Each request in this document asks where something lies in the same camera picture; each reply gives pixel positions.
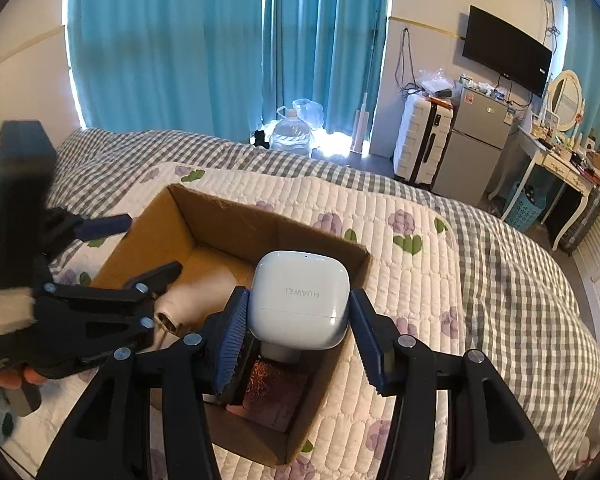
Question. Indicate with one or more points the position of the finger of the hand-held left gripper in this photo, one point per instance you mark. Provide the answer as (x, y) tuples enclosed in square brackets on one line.
[(105, 227), (150, 280)]

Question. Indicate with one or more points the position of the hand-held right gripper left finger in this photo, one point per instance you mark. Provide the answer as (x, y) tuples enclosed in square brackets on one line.
[(230, 345)]

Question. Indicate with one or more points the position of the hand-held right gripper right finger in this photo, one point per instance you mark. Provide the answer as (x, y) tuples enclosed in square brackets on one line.
[(370, 345)]

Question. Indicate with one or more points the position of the cream cylindrical bottle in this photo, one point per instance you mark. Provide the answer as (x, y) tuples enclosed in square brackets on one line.
[(200, 290)]

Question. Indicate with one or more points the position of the white earbuds case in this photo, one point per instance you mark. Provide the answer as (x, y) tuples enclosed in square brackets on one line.
[(300, 300)]

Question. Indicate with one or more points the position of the brown cardboard box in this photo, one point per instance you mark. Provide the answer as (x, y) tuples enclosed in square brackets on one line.
[(220, 225)]

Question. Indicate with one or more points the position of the person's left hand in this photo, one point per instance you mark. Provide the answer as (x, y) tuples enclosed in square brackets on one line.
[(10, 379)]

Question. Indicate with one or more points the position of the white floral quilted mat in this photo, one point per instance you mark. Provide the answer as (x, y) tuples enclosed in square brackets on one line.
[(380, 240)]

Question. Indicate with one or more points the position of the grey checked bed sheet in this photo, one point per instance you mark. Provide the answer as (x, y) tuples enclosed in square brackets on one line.
[(520, 280)]

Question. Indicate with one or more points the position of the wide blue curtain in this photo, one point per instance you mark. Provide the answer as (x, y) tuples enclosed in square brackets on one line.
[(170, 45)]

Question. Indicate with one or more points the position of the clear water jug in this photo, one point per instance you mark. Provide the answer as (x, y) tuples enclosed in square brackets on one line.
[(290, 135)]

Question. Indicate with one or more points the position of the blue plastic basket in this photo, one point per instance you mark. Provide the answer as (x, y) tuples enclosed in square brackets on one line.
[(522, 210)]

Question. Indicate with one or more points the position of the white suitcase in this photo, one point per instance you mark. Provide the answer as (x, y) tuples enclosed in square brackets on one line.
[(420, 140)]

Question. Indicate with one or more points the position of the white mop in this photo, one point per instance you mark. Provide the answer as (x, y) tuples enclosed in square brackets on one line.
[(360, 127)]

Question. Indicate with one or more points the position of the grey small fridge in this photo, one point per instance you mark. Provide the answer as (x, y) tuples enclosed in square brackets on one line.
[(472, 145)]

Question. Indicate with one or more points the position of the clear plastic bag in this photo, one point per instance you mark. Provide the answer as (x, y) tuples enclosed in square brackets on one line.
[(310, 110)]

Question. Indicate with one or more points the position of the dark suitcase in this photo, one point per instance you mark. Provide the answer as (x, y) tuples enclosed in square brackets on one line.
[(580, 220)]

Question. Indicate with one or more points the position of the white dressing table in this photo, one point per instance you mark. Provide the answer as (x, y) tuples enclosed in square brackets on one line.
[(560, 162)]

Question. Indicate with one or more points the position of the pile of clear bags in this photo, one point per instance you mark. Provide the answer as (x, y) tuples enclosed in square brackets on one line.
[(435, 82)]

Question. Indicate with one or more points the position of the white oval mirror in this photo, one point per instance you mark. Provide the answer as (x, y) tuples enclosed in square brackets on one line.
[(562, 97)]

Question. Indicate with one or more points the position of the narrow blue curtain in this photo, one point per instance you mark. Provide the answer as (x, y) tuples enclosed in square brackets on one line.
[(595, 50)]

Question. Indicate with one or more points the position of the black wall television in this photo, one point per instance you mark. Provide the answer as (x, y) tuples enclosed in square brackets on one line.
[(505, 52)]

